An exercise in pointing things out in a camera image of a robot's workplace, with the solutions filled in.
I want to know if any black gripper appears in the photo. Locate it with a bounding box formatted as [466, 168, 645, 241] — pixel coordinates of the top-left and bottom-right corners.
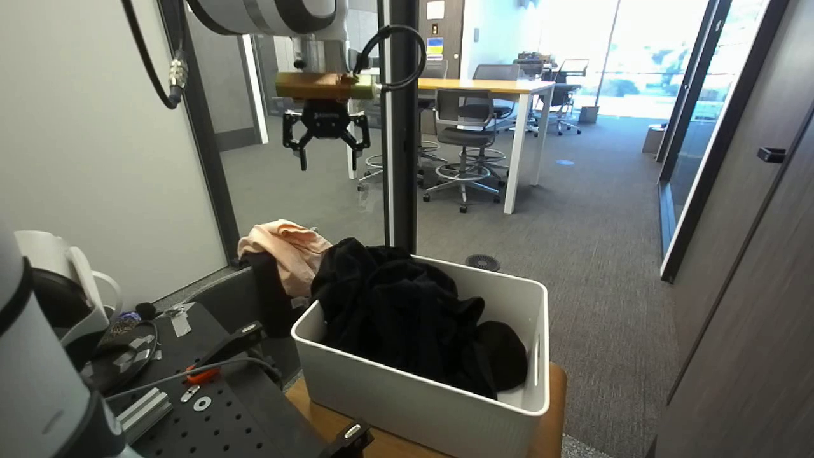
[280, 97, 373, 178]

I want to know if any salmon shirt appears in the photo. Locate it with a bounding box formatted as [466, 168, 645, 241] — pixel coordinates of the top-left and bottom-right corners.
[235, 217, 336, 299]

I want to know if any white plastic basket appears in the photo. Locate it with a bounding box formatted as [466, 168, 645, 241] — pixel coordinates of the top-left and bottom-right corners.
[288, 252, 555, 458]

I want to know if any wooden top white desk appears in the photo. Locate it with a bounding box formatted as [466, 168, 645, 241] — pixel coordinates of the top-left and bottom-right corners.
[413, 73, 556, 217]

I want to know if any black garment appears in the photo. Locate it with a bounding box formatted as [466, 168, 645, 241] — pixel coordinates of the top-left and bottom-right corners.
[308, 237, 530, 401]

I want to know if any round floor outlet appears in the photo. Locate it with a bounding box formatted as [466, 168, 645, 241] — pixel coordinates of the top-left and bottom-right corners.
[462, 252, 504, 274]

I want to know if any black hand tool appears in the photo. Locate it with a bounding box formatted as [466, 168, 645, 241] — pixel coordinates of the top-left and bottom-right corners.
[191, 318, 270, 368]

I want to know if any black office chair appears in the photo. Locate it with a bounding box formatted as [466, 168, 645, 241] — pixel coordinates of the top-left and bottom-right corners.
[537, 59, 590, 138]

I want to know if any black pouch with labels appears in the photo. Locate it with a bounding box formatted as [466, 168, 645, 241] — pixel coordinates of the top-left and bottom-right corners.
[80, 307, 164, 393]

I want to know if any black clamp knob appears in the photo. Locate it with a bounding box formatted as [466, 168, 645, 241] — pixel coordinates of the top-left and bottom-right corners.
[315, 420, 375, 458]

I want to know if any grey aluminium bar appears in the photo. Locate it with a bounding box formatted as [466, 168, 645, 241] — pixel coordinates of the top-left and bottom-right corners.
[111, 383, 176, 435]

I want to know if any black glass wall pillar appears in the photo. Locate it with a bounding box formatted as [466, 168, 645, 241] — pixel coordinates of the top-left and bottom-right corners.
[375, 0, 425, 259]

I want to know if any black door frame post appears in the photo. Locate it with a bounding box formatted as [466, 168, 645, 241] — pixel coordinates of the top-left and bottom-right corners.
[154, 0, 243, 267]

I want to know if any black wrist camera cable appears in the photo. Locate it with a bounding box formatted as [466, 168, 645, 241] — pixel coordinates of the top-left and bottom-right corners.
[350, 23, 426, 92]

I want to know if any wall notice sign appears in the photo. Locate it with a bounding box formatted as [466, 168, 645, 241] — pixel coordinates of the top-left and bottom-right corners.
[422, 0, 448, 65]

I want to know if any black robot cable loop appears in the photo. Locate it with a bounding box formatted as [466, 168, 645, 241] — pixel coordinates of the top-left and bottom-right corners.
[120, 0, 188, 112]

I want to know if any orange handled screwdriver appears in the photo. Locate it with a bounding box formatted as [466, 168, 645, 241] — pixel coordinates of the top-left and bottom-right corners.
[181, 363, 226, 390]

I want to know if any black door handle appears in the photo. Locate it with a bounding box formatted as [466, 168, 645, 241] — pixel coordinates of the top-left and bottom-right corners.
[754, 143, 790, 164]

